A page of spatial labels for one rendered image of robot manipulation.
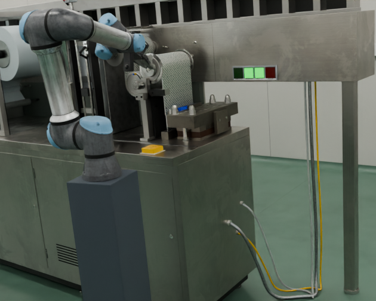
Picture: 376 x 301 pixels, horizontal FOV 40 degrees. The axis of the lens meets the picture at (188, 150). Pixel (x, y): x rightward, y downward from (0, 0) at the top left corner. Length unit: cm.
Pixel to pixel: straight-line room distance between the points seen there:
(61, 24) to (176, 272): 122
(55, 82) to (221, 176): 97
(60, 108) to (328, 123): 343
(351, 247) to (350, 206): 22
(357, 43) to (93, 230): 137
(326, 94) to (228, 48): 244
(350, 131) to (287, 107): 259
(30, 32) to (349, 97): 149
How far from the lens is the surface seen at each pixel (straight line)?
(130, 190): 205
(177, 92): 264
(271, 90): 526
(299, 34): 251
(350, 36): 242
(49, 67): 200
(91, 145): 198
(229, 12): 269
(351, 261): 289
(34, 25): 197
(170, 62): 261
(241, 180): 272
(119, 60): 273
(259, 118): 537
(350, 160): 269
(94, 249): 208
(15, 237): 335
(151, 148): 232
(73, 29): 192
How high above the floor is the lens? 145
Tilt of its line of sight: 14 degrees down
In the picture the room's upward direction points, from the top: 5 degrees counter-clockwise
